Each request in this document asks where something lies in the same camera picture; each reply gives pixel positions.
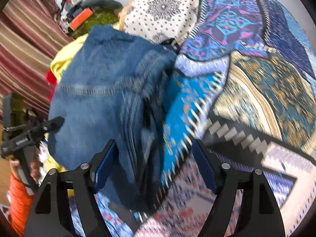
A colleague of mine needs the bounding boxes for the patchwork patterned bedspread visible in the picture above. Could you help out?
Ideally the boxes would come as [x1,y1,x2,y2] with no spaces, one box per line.
[93,0,315,236]

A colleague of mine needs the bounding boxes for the red plush toy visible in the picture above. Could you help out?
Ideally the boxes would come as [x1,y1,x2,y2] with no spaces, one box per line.
[46,70,58,102]

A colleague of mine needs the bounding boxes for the striped maroon curtain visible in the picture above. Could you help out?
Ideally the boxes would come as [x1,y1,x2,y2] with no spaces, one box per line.
[1,0,73,115]

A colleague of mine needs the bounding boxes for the person's left hand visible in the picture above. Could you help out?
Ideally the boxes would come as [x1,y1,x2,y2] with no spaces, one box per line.
[9,150,44,187]

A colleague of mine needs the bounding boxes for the orange sleeve forearm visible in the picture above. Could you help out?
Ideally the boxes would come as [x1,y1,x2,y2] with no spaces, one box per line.
[9,173,35,236]

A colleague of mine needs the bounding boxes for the yellow duck fleece blanket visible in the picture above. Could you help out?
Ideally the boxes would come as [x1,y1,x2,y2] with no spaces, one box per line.
[50,34,88,83]

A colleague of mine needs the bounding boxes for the dark green storage bag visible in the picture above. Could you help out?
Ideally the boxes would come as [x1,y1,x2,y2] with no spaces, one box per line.
[70,0,123,39]

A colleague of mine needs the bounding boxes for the pile of clothes on bag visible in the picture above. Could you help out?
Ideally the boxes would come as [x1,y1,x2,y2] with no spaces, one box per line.
[59,0,85,29]

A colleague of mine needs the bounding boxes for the orange box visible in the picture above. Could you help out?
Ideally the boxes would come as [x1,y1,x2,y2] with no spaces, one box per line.
[69,8,93,31]

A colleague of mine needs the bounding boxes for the blue denim jeans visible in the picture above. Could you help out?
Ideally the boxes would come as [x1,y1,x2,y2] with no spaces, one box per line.
[48,26,176,212]

